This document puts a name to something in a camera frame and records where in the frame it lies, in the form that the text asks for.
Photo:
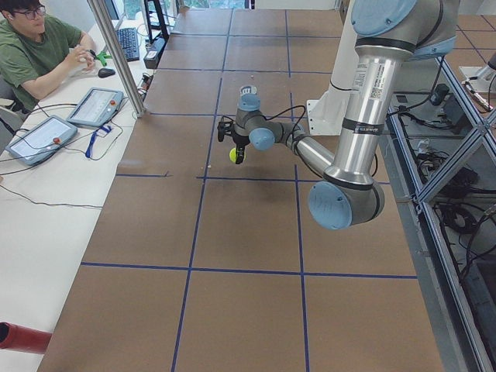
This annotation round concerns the teach pendant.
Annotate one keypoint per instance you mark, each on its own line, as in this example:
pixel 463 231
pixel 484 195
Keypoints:
pixel 96 108
pixel 42 141

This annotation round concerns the black keyboard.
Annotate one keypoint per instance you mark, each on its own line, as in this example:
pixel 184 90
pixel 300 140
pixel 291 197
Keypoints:
pixel 128 39

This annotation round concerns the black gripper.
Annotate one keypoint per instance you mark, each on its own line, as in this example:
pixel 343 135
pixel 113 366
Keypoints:
pixel 240 142

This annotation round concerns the aluminium frame post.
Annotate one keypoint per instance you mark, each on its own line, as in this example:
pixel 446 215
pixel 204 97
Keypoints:
pixel 106 27

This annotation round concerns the black computer mouse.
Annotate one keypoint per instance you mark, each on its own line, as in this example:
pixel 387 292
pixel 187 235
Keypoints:
pixel 105 72

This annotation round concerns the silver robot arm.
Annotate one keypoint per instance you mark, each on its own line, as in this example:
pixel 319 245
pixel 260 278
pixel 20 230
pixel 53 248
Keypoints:
pixel 388 34

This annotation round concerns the near teach pendant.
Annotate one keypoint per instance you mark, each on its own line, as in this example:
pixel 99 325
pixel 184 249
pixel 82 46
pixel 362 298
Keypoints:
pixel 42 141

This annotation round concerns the green tool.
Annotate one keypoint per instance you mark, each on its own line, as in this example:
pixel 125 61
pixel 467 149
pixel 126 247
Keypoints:
pixel 103 56

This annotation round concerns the yellow tennis ball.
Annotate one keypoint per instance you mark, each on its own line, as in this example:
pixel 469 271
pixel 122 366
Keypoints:
pixel 233 155

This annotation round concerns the clear tennis ball can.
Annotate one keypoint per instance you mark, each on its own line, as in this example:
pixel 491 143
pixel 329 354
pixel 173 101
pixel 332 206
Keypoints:
pixel 249 90

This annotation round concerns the far teach pendant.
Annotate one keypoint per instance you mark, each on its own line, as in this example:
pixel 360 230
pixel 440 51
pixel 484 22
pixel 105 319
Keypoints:
pixel 96 108

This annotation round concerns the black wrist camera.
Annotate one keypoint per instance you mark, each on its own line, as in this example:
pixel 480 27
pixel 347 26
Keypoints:
pixel 224 128

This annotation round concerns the red cylinder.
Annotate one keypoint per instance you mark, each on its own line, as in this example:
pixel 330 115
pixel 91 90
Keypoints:
pixel 23 339

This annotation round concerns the person in green shirt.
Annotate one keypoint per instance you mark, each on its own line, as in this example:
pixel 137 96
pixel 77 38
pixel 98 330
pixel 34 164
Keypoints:
pixel 39 51

